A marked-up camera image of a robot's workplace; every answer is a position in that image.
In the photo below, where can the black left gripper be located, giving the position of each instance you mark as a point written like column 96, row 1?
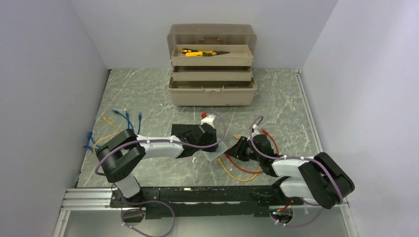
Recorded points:
column 211, row 149

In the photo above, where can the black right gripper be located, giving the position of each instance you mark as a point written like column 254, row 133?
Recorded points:
column 237, row 150

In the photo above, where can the white mini router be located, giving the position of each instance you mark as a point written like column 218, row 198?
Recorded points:
column 220, row 150

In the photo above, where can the black network switch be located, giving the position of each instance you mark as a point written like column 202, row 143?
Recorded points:
column 182, row 129

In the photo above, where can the blue ethernet cable long loop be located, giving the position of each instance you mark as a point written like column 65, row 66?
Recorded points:
column 139, row 123

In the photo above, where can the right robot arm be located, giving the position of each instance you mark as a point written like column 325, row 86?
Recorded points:
column 318, row 178

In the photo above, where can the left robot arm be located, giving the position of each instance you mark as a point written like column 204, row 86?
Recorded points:
column 120, row 155

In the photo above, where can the beige plastic toolbox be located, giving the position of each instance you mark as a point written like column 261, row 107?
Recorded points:
column 221, row 80

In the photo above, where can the yellow black pliers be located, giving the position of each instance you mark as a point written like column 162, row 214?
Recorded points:
column 205, row 53

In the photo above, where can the yellow black screwdriver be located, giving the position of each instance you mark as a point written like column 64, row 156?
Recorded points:
column 187, row 50

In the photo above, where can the aluminium frame rail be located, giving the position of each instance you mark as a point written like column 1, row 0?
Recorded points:
column 141, row 183

